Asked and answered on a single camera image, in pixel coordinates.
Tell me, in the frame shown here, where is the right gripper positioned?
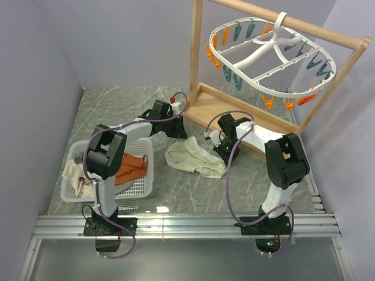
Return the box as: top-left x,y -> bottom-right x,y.
214,139 -> 241,168

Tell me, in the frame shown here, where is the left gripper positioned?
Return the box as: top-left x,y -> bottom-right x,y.
161,115 -> 188,139

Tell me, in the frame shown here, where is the pale green underwear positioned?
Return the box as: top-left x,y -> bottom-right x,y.
165,136 -> 227,179

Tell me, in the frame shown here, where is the white oval clip hanger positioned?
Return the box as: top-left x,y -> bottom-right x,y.
208,12 -> 337,99

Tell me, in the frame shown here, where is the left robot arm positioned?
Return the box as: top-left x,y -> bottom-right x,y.
83,97 -> 188,235

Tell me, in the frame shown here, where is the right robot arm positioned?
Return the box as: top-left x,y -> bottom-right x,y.
205,111 -> 310,235

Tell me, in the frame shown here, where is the wooden hanger rack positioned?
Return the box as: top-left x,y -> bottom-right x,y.
184,1 -> 373,135

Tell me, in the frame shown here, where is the orange cloth in basket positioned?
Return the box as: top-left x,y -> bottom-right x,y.
115,153 -> 148,186

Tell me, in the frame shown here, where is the teal clothes peg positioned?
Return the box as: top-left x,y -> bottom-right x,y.
306,51 -> 322,70
222,64 -> 231,82
315,61 -> 332,77
233,74 -> 243,91

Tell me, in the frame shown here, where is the grey cloth in basket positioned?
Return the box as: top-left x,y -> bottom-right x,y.
73,152 -> 84,165

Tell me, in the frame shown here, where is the beige cloth in basket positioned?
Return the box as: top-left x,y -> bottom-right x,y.
62,159 -> 94,198

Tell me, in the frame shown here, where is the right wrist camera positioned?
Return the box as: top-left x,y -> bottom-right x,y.
204,130 -> 224,147

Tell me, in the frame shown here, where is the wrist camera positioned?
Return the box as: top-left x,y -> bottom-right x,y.
204,130 -> 224,147
170,97 -> 185,116

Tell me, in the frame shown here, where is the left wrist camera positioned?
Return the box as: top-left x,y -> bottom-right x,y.
170,97 -> 185,116

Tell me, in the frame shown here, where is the aluminium mounting rail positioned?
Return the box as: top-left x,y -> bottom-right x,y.
32,213 -> 341,239

